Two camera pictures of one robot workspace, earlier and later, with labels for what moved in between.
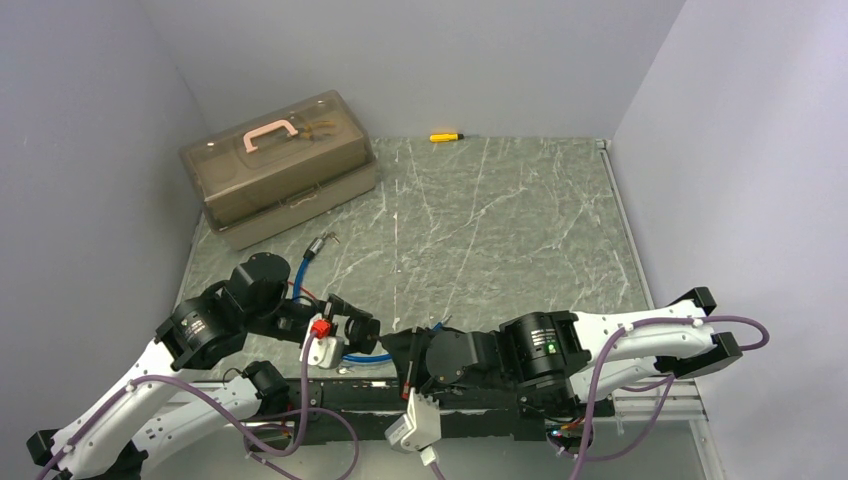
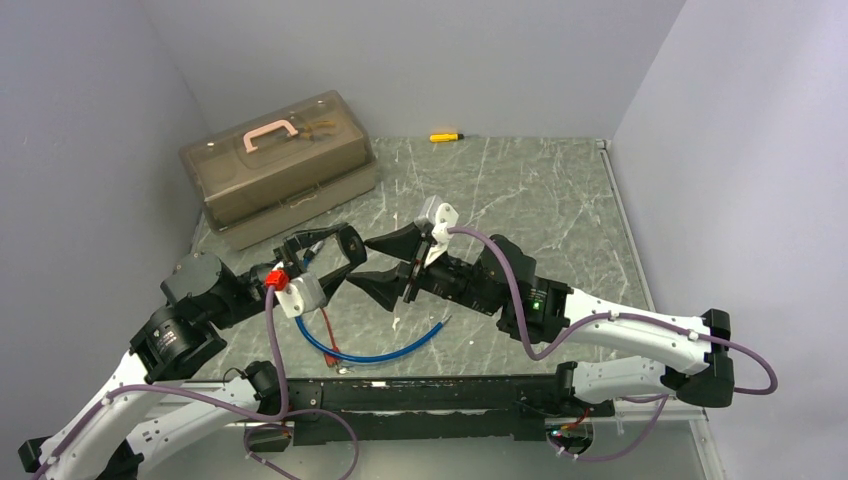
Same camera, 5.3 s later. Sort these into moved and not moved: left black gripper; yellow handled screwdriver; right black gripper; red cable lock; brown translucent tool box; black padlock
Moved: red cable lock; black padlock; left black gripper; right black gripper
Not moved: brown translucent tool box; yellow handled screwdriver
